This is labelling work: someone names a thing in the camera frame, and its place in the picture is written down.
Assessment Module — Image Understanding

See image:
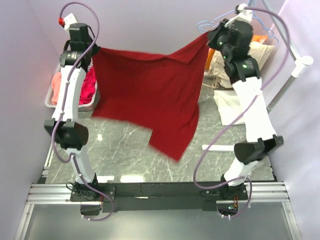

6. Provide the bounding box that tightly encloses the orange hanging garment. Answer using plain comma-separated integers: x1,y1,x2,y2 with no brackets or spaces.
206,35,269,64

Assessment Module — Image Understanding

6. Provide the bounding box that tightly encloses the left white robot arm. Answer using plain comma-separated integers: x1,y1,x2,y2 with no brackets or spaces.
44,14,101,201

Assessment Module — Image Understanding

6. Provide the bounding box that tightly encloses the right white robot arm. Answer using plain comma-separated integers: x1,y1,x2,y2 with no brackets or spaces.
208,3,284,200

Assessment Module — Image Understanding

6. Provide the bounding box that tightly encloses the beige hanging garment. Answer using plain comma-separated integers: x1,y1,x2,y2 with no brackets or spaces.
208,41,274,89

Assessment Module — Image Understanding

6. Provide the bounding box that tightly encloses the blue wire hanger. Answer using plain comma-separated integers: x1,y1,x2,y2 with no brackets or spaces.
196,7,280,46

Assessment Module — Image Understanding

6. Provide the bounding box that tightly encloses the white metal clothes rack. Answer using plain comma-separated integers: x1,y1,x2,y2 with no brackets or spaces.
201,0,314,154

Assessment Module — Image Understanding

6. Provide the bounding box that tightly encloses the aluminium rail frame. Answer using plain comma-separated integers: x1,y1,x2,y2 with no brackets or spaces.
14,182,302,240

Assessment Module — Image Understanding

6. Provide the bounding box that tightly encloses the dark red t-shirt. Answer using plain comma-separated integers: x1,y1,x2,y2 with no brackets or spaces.
93,34,209,161

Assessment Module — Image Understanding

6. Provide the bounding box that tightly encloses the magenta shirt in basket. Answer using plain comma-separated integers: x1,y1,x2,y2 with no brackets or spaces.
79,67,97,105

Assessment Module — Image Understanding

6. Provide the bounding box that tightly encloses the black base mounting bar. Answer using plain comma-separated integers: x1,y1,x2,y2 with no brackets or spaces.
70,182,249,216

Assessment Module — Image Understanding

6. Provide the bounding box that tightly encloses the salmon pink shirt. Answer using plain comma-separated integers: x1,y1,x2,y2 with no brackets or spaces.
51,72,62,105

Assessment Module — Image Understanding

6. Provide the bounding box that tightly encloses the folded white t-shirt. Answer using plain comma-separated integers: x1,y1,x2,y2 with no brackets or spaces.
213,90,242,126

